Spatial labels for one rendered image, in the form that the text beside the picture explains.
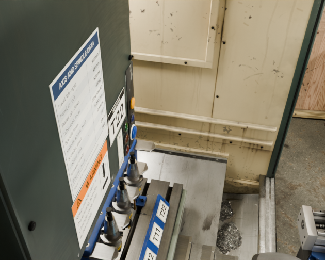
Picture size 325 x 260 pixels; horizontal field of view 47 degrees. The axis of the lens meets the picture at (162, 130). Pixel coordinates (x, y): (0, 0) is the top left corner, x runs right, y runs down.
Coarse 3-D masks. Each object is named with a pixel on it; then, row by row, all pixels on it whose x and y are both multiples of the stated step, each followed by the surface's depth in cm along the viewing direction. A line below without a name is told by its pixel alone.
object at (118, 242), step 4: (120, 228) 106; (120, 232) 105; (100, 236) 104; (120, 236) 104; (104, 240) 102; (108, 240) 103; (112, 240) 103; (116, 240) 103; (120, 240) 104; (108, 244) 102; (112, 244) 103; (116, 244) 104; (120, 244) 105
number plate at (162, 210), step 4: (160, 200) 148; (160, 204) 147; (164, 204) 149; (160, 208) 146; (164, 208) 148; (168, 208) 150; (160, 212) 145; (164, 212) 147; (160, 216) 144; (164, 216) 146; (164, 220) 145
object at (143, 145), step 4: (140, 140) 136; (144, 140) 136; (136, 144) 134; (140, 144) 134; (144, 144) 134; (148, 144) 134; (152, 144) 134; (136, 148) 133; (140, 148) 133; (144, 148) 133; (148, 148) 133; (152, 148) 133
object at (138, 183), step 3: (126, 171) 123; (141, 174) 122; (123, 177) 121; (141, 177) 123; (126, 180) 120; (138, 180) 120; (141, 180) 120; (126, 183) 120; (129, 183) 119; (132, 183) 119; (135, 183) 119; (138, 183) 120; (141, 183) 121; (138, 186) 120
